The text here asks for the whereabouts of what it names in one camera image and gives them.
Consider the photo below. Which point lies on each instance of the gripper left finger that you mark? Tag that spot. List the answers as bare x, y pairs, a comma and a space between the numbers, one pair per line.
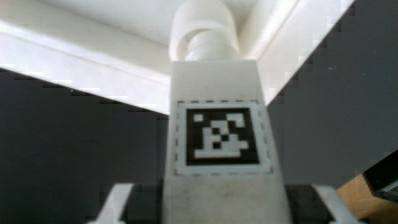
112, 209

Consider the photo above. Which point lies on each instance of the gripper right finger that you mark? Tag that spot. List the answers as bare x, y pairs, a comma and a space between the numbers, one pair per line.
337, 209

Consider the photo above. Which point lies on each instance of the white table leg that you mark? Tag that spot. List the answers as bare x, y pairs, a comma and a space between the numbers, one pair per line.
222, 183

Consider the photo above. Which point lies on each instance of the white square table top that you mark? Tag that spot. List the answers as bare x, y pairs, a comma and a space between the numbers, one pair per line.
99, 44

